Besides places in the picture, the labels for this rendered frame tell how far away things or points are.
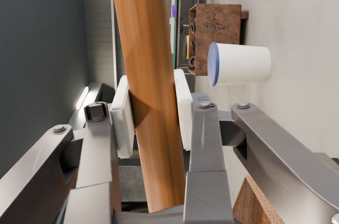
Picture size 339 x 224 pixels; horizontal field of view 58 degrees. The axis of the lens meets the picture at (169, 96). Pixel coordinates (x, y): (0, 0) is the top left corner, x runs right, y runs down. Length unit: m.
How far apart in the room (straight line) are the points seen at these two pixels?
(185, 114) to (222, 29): 4.23
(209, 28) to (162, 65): 4.17
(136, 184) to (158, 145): 5.72
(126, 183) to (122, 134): 5.78
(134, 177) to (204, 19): 3.25
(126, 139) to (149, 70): 0.04
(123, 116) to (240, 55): 3.37
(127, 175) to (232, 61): 3.44
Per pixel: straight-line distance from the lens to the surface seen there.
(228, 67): 3.46
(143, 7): 0.17
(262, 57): 3.61
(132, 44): 0.18
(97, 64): 9.17
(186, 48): 5.61
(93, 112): 0.16
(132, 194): 5.78
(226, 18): 4.41
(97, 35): 8.96
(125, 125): 0.17
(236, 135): 0.15
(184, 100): 0.16
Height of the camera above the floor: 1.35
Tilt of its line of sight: 4 degrees down
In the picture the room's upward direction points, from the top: 90 degrees counter-clockwise
